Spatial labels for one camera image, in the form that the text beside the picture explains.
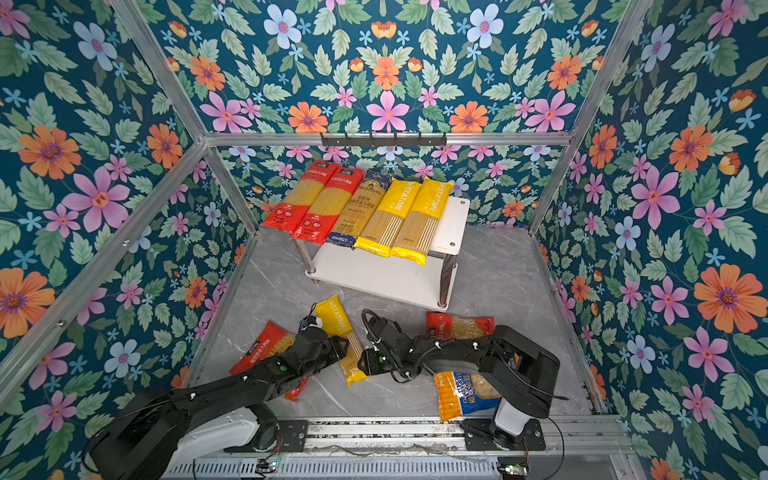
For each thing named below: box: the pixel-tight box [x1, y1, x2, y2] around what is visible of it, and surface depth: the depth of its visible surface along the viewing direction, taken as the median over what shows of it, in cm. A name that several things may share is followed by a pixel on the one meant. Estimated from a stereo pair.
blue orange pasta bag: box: [434, 371, 502, 423], surface depth 78 cm
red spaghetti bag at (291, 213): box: [261, 160, 339, 235], surface depth 78 cm
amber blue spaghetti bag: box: [326, 171, 393, 250], surface depth 75 cm
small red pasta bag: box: [426, 312, 496, 339], surface depth 90 cm
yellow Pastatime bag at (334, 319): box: [315, 294, 368, 386], surface depth 90 cm
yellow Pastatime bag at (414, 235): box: [390, 177, 454, 267], surface depth 73 cm
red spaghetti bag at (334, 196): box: [291, 166, 365, 245], surface depth 76 cm
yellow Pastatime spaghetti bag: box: [354, 177, 422, 258], surface depth 73 cm
